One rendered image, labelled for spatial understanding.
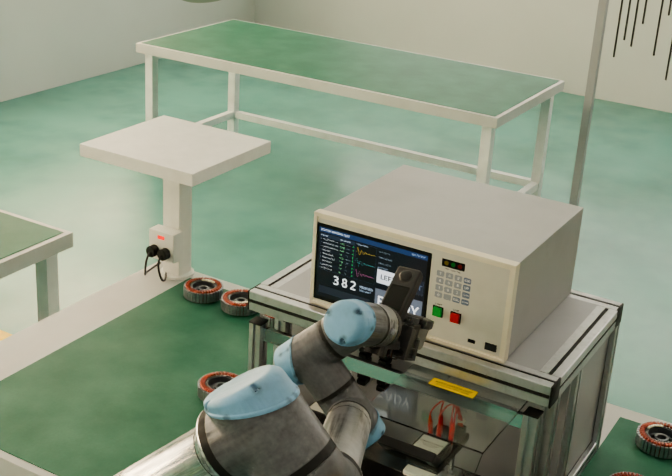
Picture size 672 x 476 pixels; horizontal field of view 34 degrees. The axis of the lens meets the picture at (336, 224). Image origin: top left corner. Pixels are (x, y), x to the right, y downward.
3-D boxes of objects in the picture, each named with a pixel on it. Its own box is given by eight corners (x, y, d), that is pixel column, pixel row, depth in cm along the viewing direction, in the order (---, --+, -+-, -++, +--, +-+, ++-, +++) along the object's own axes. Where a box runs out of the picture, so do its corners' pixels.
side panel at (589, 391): (556, 509, 230) (578, 373, 218) (543, 504, 231) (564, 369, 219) (599, 447, 253) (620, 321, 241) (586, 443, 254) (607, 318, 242)
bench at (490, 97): (479, 269, 528) (497, 118, 500) (136, 174, 623) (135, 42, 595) (546, 214, 601) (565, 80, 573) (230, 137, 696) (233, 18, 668)
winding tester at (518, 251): (503, 364, 210) (516, 266, 203) (308, 302, 230) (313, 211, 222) (572, 293, 242) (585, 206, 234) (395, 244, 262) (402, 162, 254)
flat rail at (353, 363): (529, 431, 208) (531, 418, 207) (256, 338, 236) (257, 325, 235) (532, 429, 209) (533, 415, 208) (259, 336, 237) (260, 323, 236)
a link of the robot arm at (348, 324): (309, 314, 181) (351, 288, 179) (338, 317, 191) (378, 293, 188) (330, 357, 179) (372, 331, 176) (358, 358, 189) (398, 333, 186)
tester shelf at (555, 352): (549, 409, 205) (553, 387, 203) (247, 309, 236) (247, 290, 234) (620, 322, 241) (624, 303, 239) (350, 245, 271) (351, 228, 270)
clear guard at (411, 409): (465, 497, 189) (469, 467, 187) (344, 451, 200) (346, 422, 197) (534, 414, 215) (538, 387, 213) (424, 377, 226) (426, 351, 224)
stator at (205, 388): (190, 402, 260) (191, 389, 258) (206, 380, 270) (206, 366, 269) (236, 410, 258) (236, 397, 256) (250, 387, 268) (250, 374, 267)
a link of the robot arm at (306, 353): (301, 412, 185) (354, 381, 182) (264, 357, 185) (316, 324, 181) (313, 395, 193) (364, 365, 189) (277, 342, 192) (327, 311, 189)
